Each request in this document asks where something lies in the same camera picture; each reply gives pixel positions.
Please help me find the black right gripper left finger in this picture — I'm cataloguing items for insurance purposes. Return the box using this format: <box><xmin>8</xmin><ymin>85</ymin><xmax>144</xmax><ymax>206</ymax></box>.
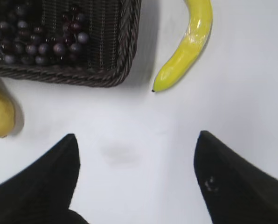
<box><xmin>0</xmin><ymin>134</ymin><xmax>87</xmax><ymax>224</ymax></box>

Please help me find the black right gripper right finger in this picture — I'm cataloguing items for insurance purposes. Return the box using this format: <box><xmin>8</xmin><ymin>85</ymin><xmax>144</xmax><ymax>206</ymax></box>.
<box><xmin>194</xmin><ymin>131</ymin><xmax>278</xmax><ymax>224</ymax></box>

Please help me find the purple grape bunch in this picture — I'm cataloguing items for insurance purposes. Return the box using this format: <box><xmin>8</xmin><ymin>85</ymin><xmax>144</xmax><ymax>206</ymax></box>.
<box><xmin>0</xmin><ymin>0</ymin><xmax>90</xmax><ymax>66</ymax></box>

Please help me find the dark brown wicker basket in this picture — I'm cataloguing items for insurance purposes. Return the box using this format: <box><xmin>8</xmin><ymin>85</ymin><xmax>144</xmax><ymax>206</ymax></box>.
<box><xmin>0</xmin><ymin>0</ymin><xmax>141</xmax><ymax>87</ymax></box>

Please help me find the orange yellow mango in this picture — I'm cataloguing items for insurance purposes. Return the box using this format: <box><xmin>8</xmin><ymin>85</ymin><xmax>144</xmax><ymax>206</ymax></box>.
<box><xmin>0</xmin><ymin>88</ymin><xmax>15</xmax><ymax>138</ymax></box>

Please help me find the yellow banana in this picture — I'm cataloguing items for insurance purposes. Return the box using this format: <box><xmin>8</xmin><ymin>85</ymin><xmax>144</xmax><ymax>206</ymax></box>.
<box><xmin>152</xmin><ymin>0</ymin><xmax>213</xmax><ymax>92</ymax></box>

